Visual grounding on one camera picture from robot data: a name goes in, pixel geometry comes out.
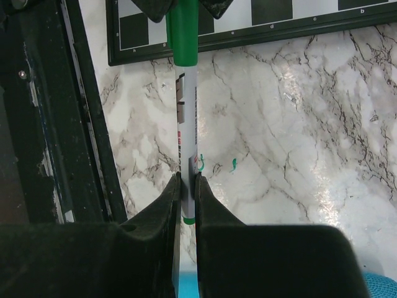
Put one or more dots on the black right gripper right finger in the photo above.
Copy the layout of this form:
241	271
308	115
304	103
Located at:
239	260

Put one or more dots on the black white chessboard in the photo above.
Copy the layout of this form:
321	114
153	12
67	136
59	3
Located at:
132	37

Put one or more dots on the white green whiteboard marker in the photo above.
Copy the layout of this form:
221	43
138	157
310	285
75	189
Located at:
186	103

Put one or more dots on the blue toy microphone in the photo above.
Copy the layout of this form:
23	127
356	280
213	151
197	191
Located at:
378	285

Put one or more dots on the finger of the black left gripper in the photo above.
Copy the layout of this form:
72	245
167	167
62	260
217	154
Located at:
155	10
216	8

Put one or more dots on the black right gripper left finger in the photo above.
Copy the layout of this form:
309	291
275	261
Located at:
137	258

